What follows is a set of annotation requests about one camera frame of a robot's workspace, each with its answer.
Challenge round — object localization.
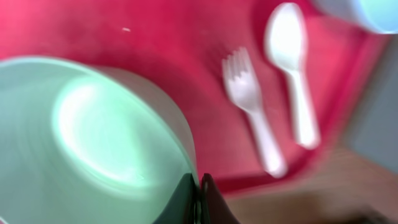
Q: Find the white plastic fork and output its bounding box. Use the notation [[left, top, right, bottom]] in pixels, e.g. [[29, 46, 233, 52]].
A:
[[222, 47, 288, 178]]

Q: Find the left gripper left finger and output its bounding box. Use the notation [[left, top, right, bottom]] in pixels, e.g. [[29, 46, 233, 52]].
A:
[[154, 173, 197, 224]]

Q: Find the light blue bowl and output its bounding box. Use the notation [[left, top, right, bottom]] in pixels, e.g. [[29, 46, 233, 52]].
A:
[[312, 0, 397, 34]]

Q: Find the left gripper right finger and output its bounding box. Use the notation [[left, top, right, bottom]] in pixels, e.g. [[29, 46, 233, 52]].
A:
[[201, 174, 239, 224]]

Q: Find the white plastic spoon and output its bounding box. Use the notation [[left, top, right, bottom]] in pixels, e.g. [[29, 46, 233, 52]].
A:
[[264, 2, 321, 150]]

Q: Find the green bowl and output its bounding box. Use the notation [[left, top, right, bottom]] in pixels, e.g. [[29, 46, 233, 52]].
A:
[[1, 57, 200, 224]]

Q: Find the red serving tray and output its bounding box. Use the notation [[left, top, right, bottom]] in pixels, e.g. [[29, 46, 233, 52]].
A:
[[1, 0, 390, 195]]

